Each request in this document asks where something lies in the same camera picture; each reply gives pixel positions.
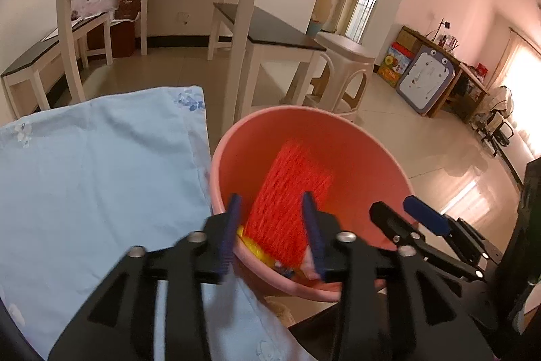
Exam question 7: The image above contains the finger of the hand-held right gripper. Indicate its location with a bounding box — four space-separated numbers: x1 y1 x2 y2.
403 195 495 264
369 201 487 281

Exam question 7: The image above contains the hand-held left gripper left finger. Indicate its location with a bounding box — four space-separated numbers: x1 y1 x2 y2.
47 194 243 361

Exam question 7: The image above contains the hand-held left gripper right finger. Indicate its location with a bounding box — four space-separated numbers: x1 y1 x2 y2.
301 192 496 361

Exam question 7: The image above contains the yellow sponge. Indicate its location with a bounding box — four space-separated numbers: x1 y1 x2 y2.
236 226 275 264

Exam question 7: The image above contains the pink plastic basin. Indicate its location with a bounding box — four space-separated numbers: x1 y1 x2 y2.
209 105 420 302

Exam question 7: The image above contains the black swivel chair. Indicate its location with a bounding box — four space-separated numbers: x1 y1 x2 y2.
475 84 518 156

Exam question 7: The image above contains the purple framed drawing board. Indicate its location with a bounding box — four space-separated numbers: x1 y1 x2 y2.
395 45 456 116

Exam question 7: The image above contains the light blue floral cloth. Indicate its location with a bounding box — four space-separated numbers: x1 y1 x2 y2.
0 85 322 361

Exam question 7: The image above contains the wooden desk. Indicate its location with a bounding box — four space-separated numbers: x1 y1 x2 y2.
397 25 491 122

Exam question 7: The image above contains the colourful toy box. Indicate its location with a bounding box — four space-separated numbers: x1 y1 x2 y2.
377 43 417 89

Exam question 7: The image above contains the beige plastic stool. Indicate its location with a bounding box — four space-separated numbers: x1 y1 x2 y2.
304 32 377 122

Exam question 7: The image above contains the wide black-top white bench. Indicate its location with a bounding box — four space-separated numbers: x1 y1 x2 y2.
207 2 327 118

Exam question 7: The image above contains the dark red paper bag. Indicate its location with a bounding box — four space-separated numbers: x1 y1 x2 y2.
111 0 142 57

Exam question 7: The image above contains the long black-top white bench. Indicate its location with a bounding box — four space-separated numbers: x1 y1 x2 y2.
1 10 114 120

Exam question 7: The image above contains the white plastic bag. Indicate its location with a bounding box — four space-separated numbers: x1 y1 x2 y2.
70 0 121 21

